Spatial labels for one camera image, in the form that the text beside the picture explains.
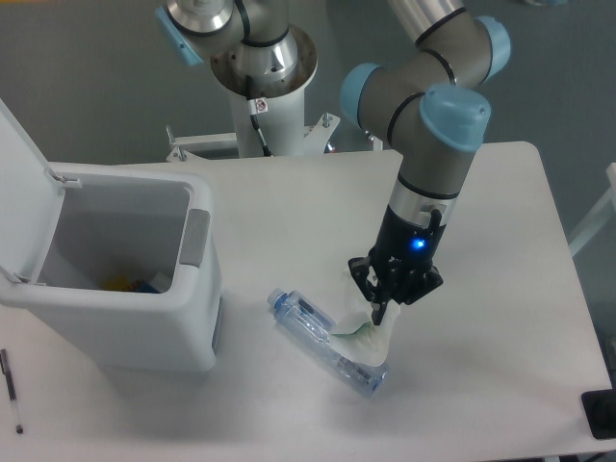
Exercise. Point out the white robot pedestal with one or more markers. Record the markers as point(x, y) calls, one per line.
point(266, 88)

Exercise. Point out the black pen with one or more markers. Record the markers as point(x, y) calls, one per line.
point(7, 372)

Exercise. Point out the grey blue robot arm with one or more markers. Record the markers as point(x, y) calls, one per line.
point(427, 110)

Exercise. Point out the white frame post right edge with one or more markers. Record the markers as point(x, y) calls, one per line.
point(596, 218)

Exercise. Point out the white metal frame bracket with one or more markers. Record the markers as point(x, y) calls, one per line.
point(377, 144)

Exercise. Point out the white paper trash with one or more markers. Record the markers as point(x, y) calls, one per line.
point(358, 339)

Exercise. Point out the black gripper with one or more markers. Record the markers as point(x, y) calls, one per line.
point(402, 259)

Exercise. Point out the black device at table corner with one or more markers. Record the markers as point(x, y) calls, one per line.
point(599, 408)

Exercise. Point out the white trash can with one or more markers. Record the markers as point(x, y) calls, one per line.
point(66, 228)

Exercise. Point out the clear plastic water bottle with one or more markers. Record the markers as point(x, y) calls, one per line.
point(311, 327)

